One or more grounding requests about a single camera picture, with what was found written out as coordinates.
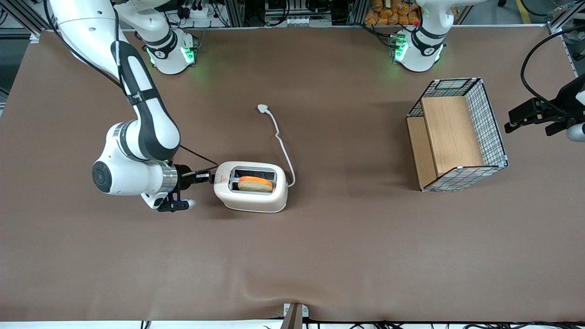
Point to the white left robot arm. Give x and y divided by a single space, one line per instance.
422 41

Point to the bread slice with orange crust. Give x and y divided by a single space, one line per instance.
255 184

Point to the pile of orange bread rolls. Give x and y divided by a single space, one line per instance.
390 13

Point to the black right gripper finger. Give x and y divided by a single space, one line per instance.
204 173
204 180

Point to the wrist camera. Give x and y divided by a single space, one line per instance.
577 132
176 204

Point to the white power strip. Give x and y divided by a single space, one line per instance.
195 12

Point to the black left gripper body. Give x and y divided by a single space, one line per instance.
568 108

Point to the white two-slot toaster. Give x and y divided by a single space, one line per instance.
249 201

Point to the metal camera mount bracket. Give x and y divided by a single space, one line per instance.
295 316

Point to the aluminium frame profile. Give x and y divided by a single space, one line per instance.
564 18
18 16

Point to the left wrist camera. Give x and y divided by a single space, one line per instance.
577 132

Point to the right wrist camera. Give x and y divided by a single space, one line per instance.
176 204

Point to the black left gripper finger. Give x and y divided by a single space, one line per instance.
557 128
530 114

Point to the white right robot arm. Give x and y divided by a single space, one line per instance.
146 119

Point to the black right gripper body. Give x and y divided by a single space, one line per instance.
184 176

